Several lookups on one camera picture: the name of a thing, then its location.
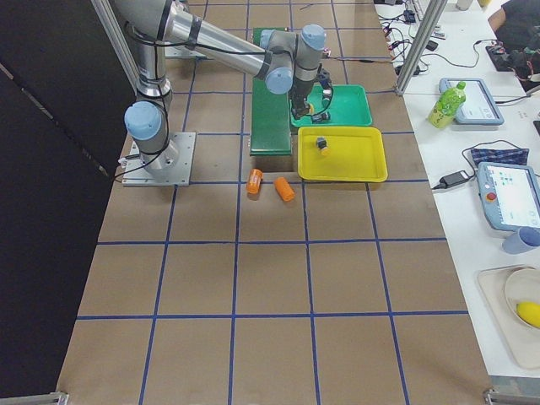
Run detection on green tea bottle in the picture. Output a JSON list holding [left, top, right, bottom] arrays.
[[428, 81, 466, 129]]

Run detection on far teach pendant tablet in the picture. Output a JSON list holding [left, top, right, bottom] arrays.
[[439, 78, 505, 126]]

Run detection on teach pendant tablet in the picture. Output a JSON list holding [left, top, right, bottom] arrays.
[[439, 78, 505, 126], [477, 162, 539, 231]]

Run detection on orange cylinder marked 4680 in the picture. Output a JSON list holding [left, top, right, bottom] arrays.
[[246, 168, 263, 195]]

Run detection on blue patterned cloth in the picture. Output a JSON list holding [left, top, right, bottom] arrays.
[[471, 148, 529, 169]]

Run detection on black power adapter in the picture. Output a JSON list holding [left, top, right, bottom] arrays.
[[433, 170, 471, 190]]

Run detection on light blue cup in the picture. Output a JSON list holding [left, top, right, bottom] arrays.
[[502, 227, 540, 254]]

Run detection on yellow plastic tray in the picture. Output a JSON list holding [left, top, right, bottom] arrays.
[[297, 126, 388, 182]]

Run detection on yellow banana toy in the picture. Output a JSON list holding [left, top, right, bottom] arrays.
[[516, 301, 540, 328]]

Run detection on green plastic tray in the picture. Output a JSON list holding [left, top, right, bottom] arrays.
[[290, 84, 373, 127]]

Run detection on plain orange cylinder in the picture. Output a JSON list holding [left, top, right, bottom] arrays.
[[273, 176, 295, 202]]

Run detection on near teach pendant tablet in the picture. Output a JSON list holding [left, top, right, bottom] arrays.
[[477, 162, 539, 231]]

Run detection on beige serving tray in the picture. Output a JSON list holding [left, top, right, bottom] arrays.
[[478, 265, 539, 372]]

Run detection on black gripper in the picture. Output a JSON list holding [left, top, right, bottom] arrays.
[[289, 62, 332, 119]]

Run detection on aluminium frame post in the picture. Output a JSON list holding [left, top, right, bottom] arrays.
[[395, 0, 447, 95]]

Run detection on beige bowl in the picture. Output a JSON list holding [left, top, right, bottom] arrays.
[[504, 268, 539, 329]]

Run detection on green conveyor belt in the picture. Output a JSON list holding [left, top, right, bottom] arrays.
[[249, 25, 294, 158]]

